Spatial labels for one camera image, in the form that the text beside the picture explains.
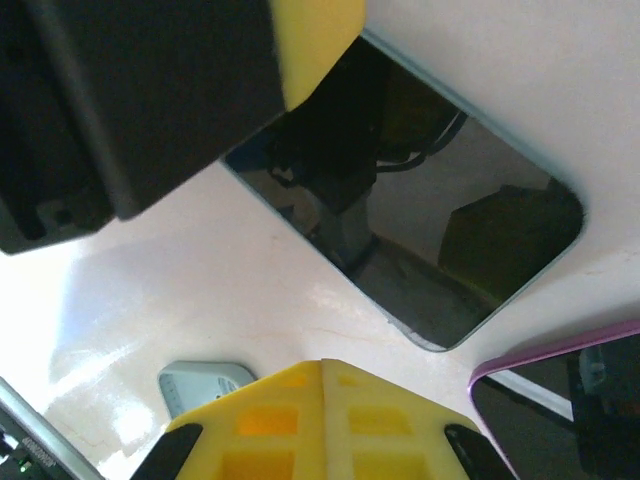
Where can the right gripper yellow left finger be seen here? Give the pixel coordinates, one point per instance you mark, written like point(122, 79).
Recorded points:
point(260, 430)

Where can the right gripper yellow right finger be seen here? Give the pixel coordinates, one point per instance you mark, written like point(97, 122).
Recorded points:
point(390, 435)

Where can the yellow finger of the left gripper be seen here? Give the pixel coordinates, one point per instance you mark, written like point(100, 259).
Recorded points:
point(150, 90)

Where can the black phone purple edge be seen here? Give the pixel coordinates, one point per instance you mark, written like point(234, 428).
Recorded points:
point(550, 420)

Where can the black phone light-blue edge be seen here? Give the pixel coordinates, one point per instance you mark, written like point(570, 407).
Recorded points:
point(200, 385)

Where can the black phone teal edge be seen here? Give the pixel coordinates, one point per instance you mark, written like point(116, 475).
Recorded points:
point(450, 200)

